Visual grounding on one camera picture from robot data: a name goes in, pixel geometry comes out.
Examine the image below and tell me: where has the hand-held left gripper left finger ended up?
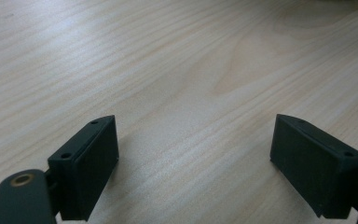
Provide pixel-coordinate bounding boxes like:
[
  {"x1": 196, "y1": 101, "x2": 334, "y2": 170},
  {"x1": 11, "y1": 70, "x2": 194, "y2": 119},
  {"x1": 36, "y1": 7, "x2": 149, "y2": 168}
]
[{"x1": 47, "y1": 114, "x2": 120, "y2": 222}]

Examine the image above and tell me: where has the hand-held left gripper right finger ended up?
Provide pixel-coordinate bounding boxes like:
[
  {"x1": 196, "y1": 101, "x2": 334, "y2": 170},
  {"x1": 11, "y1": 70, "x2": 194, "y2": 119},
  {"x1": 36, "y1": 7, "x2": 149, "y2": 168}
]
[{"x1": 268, "y1": 113, "x2": 358, "y2": 220}]

